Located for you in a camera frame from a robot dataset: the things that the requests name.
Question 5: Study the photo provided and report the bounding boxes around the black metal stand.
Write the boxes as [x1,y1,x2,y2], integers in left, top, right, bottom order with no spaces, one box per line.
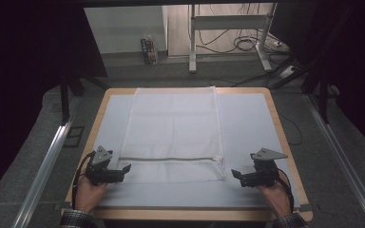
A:
[269,56,331,124]
[58,74,110,126]

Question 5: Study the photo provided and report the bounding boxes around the right hand-held gripper black cable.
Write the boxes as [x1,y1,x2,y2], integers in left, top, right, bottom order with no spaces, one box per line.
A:
[277,168,296,211]

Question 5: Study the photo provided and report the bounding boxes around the thin black floor cable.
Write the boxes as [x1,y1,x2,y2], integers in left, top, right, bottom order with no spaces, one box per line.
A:
[279,112,304,146]

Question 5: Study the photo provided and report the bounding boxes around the white metal desk frame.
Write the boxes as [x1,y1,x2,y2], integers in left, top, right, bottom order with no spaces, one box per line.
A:
[188,3,279,74]

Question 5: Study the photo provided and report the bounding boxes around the bundle of black floor cables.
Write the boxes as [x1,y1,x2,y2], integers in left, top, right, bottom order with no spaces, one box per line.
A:
[196,28,281,55]

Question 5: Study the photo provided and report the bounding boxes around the colourful snack packet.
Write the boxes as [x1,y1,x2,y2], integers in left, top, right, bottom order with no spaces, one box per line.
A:
[140,31,160,66]

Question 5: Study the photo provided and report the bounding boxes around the black rectangular floor frame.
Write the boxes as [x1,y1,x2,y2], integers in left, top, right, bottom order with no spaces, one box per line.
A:
[63,125,86,148]

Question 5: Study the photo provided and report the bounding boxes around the white board panel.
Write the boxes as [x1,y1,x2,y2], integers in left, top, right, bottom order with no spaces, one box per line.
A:
[84,5,169,55]

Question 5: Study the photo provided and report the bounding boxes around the hand-held gripper black cable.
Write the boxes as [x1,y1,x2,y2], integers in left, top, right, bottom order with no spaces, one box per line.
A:
[71,151,96,211]
[277,168,296,211]

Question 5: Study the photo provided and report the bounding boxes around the left hand-held gripper black cable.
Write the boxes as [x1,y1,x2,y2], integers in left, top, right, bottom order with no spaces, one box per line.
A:
[71,151,96,211]

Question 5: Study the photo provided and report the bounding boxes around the aluminium floor rail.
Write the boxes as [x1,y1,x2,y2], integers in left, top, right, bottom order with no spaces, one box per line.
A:
[10,98,80,228]
[303,93,365,228]

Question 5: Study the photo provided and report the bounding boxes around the person's left hand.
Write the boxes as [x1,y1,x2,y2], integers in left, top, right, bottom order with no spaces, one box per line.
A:
[75,175,108,214]

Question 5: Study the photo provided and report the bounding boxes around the wooden framed work board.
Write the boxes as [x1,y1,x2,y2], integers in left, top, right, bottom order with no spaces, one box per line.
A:
[89,93,300,208]

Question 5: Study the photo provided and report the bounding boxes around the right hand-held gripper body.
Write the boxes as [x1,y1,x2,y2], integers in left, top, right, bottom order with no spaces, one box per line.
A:
[249,147,289,188]

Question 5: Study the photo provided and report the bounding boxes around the dark curtain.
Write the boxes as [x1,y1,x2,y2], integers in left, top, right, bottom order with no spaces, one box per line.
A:
[269,0,365,160]
[0,0,108,207]

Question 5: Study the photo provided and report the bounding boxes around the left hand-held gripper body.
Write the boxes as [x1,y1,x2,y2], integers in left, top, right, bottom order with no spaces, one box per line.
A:
[85,145,114,186]

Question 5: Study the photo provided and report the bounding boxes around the white power strip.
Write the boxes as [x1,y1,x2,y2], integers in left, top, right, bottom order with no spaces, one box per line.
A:
[279,65,298,80]

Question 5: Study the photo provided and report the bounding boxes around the person's right hand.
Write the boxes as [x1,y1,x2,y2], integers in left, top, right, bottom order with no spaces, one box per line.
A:
[256,172,294,218]

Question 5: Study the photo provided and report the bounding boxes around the white towel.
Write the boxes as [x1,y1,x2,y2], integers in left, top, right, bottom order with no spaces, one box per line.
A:
[117,85,226,184]

